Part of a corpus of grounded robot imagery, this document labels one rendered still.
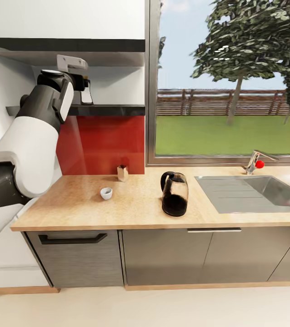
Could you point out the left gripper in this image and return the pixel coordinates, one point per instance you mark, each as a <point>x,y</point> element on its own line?
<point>78,81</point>

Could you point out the fridge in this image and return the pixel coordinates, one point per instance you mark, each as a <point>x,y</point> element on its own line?
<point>18,267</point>

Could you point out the coffee cup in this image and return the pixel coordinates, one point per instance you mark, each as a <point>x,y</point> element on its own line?
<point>106,193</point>

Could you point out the electric kettle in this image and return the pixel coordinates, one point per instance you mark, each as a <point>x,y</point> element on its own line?
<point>175,193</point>

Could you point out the fixed window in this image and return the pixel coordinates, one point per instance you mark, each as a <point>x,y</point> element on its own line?
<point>217,82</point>

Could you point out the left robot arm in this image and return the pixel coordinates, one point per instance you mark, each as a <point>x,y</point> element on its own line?
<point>27,149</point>

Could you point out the countertop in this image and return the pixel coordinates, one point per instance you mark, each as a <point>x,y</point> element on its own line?
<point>74,202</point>

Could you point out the bottle of coffee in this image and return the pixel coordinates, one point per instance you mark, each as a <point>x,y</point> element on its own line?
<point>85,96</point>

